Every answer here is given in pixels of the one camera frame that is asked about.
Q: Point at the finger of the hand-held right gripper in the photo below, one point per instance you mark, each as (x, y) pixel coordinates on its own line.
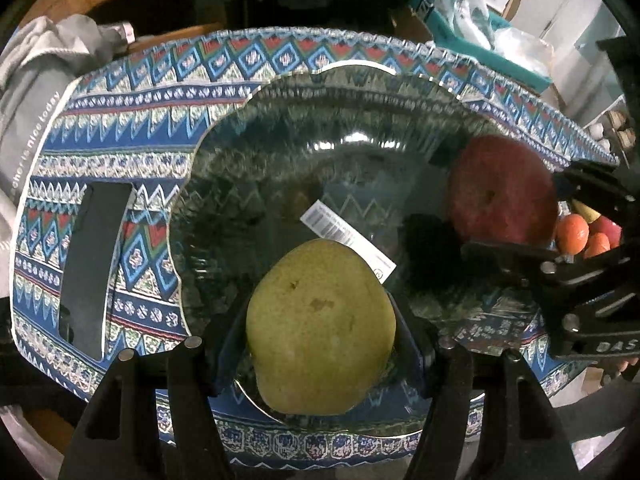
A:
(595, 185)
(510, 260)

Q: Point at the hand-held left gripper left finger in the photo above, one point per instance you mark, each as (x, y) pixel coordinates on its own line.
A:
(227, 345)

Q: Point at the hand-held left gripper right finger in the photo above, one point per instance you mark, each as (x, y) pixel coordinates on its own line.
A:
(407, 345)

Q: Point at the small orange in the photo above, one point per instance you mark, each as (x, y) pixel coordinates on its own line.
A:
(597, 246)
(572, 234)

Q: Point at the red apple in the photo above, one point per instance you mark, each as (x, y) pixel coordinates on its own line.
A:
(500, 190)

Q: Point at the yellow-green pear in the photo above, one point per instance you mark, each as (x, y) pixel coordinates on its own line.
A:
(320, 325)

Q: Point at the clear glass plate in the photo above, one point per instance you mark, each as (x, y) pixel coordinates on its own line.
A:
(300, 160)

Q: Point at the person's right hand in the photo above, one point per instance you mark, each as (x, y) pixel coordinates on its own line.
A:
(625, 366)

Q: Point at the yellow fruit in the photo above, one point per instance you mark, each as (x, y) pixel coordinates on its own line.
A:
(585, 211)

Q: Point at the shoe rack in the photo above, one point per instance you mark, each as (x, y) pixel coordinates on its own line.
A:
(612, 132)

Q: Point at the white barcode sticker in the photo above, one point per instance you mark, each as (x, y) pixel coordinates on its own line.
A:
(345, 237)

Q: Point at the clear plastic bag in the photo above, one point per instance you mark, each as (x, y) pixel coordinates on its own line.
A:
(522, 52)

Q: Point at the black flat rectangular object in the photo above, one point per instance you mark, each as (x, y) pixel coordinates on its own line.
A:
(90, 260)

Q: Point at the teal box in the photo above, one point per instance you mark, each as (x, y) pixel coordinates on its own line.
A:
(442, 22)

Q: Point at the printed white plastic bag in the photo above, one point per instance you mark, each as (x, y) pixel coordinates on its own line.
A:
(465, 0)

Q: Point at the brown cardboard box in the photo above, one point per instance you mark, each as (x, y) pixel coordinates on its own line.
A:
(410, 25)

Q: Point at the blue patterned tablecloth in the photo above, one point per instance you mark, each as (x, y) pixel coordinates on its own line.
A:
(150, 90)

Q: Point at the grey cloth garment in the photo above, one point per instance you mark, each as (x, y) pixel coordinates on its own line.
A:
(40, 75)

